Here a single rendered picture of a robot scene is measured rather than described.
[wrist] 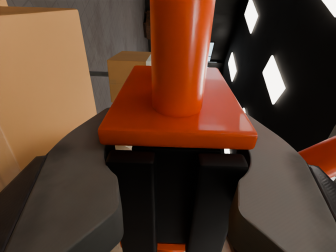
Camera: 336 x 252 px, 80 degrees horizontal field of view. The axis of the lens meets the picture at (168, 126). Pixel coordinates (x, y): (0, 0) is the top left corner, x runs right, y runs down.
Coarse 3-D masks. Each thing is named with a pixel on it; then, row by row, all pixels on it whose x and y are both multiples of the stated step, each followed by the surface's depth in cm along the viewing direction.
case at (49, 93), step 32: (0, 32) 15; (32, 32) 18; (64, 32) 23; (0, 64) 15; (32, 64) 18; (64, 64) 24; (0, 96) 15; (32, 96) 18; (64, 96) 24; (0, 128) 15; (32, 128) 18; (64, 128) 24; (0, 160) 15
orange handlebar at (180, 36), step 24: (168, 0) 6; (192, 0) 6; (168, 24) 6; (192, 24) 6; (168, 48) 7; (192, 48) 7; (168, 72) 7; (192, 72) 7; (168, 96) 8; (192, 96) 8
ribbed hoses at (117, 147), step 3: (117, 147) 22; (120, 147) 22; (123, 147) 22; (126, 147) 22; (129, 147) 23; (117, 246) 14; (120, 246) 15; (114, 249) 14; (117, 249) 14; (120, 249) 15
